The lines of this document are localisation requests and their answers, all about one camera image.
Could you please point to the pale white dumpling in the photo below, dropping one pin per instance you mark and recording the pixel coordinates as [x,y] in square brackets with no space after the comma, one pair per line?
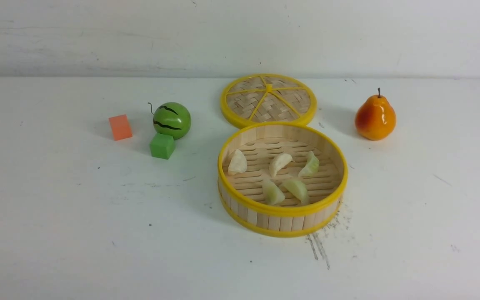
[279,162]

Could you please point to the pale green dumpling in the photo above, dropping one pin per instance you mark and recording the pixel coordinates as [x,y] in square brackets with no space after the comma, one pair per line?
[311,166]

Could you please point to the yellow bamboo steamer tray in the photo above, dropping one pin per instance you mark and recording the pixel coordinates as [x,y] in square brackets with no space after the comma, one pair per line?
[281,179]

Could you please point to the yellow bamboo steamer lid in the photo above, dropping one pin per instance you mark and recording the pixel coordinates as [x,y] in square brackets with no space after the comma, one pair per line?
[265,97]

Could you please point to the green toy watermelon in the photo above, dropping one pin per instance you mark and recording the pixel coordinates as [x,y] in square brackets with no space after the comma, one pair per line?
[171,118]

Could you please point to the green foam cube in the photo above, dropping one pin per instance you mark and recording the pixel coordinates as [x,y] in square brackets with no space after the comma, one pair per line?
[162,146]

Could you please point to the orange foam cube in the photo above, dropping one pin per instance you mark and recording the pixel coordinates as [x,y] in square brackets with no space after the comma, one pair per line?
[120,127]

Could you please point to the orange toy pear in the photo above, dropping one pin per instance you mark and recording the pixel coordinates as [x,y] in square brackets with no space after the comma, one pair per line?
[375,119]

